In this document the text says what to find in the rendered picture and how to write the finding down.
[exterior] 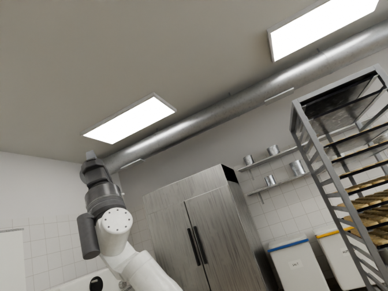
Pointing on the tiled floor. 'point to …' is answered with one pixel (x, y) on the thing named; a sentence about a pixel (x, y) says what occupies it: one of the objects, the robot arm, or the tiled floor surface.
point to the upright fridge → (208, 234)
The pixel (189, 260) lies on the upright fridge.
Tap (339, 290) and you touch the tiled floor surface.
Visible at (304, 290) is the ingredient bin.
